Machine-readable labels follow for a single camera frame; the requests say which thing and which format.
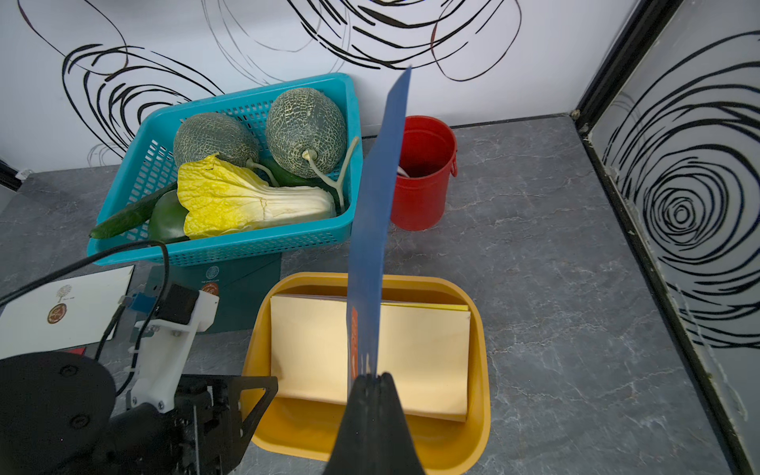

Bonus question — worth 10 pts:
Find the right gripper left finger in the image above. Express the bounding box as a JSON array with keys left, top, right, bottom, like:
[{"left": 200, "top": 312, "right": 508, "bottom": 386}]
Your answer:
[{"left": 324, "top": 375, "right": 374, "bottom": 475}]

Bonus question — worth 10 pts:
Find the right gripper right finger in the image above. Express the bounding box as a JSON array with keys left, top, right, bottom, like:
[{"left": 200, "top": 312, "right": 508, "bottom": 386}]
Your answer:
[{"left": 373, "top": 372, "right": 425, "bottom": 474}]

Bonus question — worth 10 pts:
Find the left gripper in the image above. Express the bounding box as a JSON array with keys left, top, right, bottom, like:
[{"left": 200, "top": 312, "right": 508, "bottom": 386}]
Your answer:
[{"left": 1, "top": 351, "right": 278, "bottom": 474}]

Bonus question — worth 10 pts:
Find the beige envelope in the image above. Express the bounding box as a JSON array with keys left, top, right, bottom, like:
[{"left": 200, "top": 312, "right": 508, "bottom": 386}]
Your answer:
[{"left": 270, "top": 295, "right": 471, "bottom": 422}]

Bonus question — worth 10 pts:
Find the dark green envelope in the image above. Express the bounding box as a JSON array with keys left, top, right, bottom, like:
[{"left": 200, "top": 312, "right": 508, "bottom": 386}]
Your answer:
[{"left": 169, "top": 253, "right": 281, "bottom": 334}]

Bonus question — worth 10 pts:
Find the yellow envelope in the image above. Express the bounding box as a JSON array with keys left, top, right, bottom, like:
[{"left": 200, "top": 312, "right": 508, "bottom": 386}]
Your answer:
[{"left": 381, "top": 301, "right": 470, "bottom": 312}]

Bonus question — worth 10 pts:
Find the navy blue envelope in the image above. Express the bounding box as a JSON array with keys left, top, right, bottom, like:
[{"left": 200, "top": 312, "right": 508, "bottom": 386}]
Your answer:
[{"left": 346, "top": 68, "right": 412, "bottom": 388}]

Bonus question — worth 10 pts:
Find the white envelope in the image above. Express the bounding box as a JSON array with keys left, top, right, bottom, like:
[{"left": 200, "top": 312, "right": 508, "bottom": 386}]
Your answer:
[{"left": 0, "top": 266, "right": 134, "bottom": 358}]

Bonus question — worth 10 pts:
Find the green pepper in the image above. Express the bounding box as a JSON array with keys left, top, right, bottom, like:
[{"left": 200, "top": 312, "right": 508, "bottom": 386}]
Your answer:
[{"left": 148, "top": 190, "right": 189, "bottom": 245}]

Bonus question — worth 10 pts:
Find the yellow white cabbage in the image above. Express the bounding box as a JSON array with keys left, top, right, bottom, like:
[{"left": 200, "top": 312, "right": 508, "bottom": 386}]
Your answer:
[{"left": 177, "top": 156, "right": 336, "bottom": 239}]

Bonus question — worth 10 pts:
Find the green cucumber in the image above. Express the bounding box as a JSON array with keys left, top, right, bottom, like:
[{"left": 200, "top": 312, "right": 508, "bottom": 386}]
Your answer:
[{"left": 89, "top": 182, "right": 177, "bottom": 239}]

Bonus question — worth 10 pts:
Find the teal plastic basket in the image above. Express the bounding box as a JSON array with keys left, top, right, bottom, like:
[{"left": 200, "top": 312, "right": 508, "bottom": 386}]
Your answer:
[{"left": 97, "top": 73, "right": 363, "bottom": 266}]

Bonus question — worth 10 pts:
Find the left green melon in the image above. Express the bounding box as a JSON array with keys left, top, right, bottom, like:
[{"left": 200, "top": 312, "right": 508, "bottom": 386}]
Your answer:
[{"left": 173, "top": 113, "right": 261, "bottom": 167}]

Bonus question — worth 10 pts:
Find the green melon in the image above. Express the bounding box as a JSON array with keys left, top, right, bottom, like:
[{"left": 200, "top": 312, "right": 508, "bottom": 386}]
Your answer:
[
  {"left": 265, "top": 87, "right": 348, "bottom": 179},
  {"left": 173, "top": 113, "right": 261, "bottom": 167}
]

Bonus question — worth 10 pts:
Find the red cup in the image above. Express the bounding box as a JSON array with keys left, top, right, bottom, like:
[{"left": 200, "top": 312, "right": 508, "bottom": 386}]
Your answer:
[{"left": 391, "top": 116, "right": 458, "bottom": 232}]

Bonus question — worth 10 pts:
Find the right green melon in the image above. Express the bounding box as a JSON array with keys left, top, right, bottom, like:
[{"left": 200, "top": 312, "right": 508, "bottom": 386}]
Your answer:
[{"left": 265, "top": 87, "right": 348, "bottom": 179}]

